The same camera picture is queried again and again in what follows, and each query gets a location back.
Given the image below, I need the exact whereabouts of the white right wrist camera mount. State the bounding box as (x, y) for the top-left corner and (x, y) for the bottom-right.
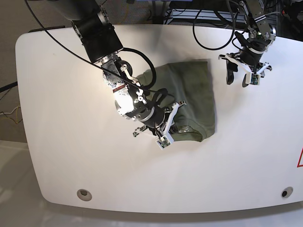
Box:
(132, 100), (187, 150)

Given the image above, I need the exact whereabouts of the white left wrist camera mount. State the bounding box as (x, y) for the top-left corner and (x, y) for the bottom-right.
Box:
(218, 52), (272, 85)

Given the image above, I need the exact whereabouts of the right table cable grommet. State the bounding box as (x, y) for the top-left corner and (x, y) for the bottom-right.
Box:
(281, 187), (294, 199)

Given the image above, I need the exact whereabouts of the aluminium frame rail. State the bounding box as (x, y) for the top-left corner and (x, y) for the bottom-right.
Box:
(170, 9), (245, 23)

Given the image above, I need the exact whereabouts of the olive green T-shirt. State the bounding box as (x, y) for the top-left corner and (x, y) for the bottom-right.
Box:
(152, 60), (215, 142)

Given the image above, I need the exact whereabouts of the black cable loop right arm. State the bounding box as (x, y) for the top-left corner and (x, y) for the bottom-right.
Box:
(122, 47), (157, 90)

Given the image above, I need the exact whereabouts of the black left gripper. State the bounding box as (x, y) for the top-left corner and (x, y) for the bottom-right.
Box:
(226, 46), (263, 87)

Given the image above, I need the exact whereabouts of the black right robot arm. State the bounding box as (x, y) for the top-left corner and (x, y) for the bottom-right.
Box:
(49, 0), (180, 137)

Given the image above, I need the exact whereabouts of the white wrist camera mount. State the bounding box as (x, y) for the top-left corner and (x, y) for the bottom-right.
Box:
(218, 52), (272, 85)
(132, 100), (187, 150)

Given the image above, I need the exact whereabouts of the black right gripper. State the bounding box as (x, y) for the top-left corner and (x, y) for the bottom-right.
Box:
(142, 107), (183, 134)

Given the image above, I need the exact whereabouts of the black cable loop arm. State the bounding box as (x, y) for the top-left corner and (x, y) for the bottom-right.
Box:
(192, 1), (236, 51)
(122, 47), (157, 90)

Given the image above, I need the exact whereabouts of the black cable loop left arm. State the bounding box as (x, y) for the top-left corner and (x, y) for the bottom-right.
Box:
(192, 1), (236, 51)

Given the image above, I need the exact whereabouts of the table cable grommet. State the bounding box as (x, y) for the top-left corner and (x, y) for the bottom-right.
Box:
(77, 189), (92, 201)
(281, 187), (294, 199)

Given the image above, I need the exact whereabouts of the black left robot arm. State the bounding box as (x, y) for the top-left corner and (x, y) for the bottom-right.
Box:
(220, 0), (276, 87)

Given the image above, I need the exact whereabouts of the red triangle sticker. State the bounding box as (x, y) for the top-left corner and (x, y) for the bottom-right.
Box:
(297, 149), (303, 167)

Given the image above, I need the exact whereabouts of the yellow cable on floor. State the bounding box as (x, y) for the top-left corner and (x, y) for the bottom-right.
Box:
(118, 0), (130, 26)

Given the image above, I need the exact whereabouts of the left table cable grommet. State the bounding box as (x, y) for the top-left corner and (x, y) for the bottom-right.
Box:
(77, 189), (92, 201)

